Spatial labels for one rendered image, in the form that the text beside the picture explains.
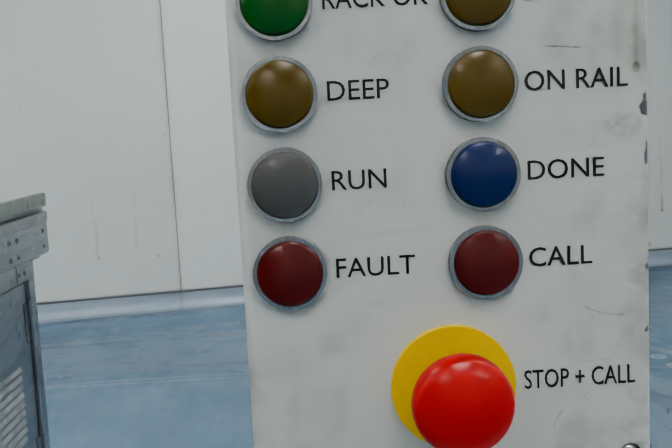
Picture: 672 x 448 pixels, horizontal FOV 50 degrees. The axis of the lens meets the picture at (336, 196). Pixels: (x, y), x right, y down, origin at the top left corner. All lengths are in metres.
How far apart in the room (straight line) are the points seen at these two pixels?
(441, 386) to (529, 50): 0.14
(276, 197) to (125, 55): 3.86
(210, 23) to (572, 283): 3.88
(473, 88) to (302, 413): 0.15
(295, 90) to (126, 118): 3.84
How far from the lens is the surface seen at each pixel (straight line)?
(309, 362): 0.31
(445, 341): 0.31
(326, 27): 0.29
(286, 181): 0.28
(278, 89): 0.28
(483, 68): 0.29
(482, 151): 0.29
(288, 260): 0.29
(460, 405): 0.29
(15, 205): 1.71
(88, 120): 4.15
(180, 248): 4.15
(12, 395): 1.82
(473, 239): 0.29
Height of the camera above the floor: 1.00
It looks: 6 degrees down
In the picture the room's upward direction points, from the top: 3 degrees counter-clockwise
